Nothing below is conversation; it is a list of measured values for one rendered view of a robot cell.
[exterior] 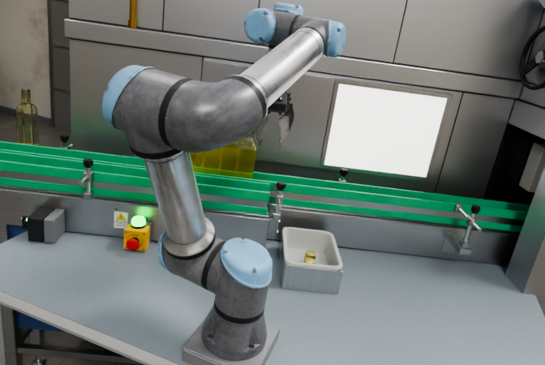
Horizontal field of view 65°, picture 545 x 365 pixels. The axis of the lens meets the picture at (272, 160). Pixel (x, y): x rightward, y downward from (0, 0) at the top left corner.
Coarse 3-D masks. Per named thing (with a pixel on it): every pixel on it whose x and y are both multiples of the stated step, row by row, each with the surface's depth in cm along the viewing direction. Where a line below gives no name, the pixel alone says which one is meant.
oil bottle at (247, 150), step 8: (240, 144) 145; (248, 144) 144; (256, 144) 148; (240, 152) 145; (248, 152) 145; (240, 160) 146; (248, 160) 146; (240, 168) 147; (248, 168) 147; (240, 176) 148; (248, 176) 148
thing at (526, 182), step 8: (536, 144) 162; (544, 144) 162; (536, 152) 161; (544, 152) 158; (528, 160) 165; (536, 160) 161; (544, 160) 159; (528, 168) 165; (536, 168) 160; (528, 176) 164; (536, 176) 161; (520, 184) 168; (528, 184) 164; (536, 184) 162
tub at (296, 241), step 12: (288, 228) 143; (300, 228) 144; (288, 240) 144; (300, 240) 145; (312, 240) 145; (324, 240) 145; (288, 252) 142; (300, 252) 143; (324, 252) 145; (336, 252) 132; (288, 264) 126; (300, 264) 124; (312, 264) 124; (324, 264) 138; (336, 264) 129
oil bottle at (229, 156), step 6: (234, 144) 144; (222, 150) 144; (228, 150) 144; (234, 150) 144; (222, 156) 145; (228, 156) 145; (234, 156) 145; (222, 162) 145; (228, 162) 145; (234, 162) 145; (222, 168) 146; (228, 168) 146; (234, 168) 146; (222, 174) 147; (228, 174) 147; (234, 174) 147
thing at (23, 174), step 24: (0, 168) 133; (24, 168) 134; (48, 168) 134; (72, 192) 136; (96, 192) 137; (120, 192) 137; (144, 192) 137; (216, 192) 137; (240, 192) 137; (264, 192) 138
